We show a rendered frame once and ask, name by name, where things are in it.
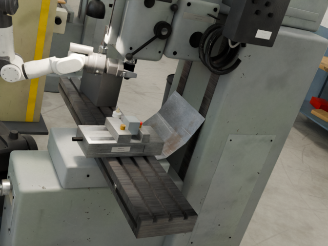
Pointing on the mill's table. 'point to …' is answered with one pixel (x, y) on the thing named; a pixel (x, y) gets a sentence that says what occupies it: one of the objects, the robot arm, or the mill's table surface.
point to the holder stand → (101, 88)
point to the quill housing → (143, 28)
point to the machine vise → (89, 136)
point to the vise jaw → (119, 135)
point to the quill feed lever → (162, 30)
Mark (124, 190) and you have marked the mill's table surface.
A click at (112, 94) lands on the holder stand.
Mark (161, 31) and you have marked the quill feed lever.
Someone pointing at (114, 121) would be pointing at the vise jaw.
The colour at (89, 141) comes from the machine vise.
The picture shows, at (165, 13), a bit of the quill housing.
